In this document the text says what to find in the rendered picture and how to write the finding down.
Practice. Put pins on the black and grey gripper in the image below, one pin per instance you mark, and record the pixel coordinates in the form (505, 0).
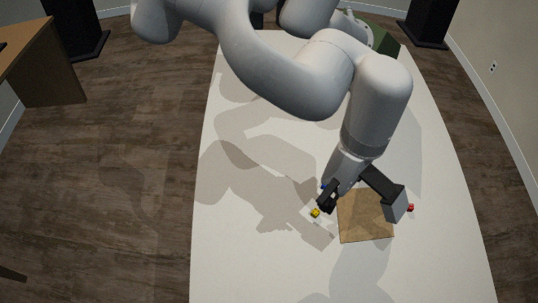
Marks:
(343, 168)

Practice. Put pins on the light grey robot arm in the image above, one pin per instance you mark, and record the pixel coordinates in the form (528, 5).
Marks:
(313, 85)

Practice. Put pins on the yellow die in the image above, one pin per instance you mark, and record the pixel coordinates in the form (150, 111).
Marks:
(315, 212)

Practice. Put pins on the brown square mat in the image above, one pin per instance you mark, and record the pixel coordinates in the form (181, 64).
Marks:
(360, 216)

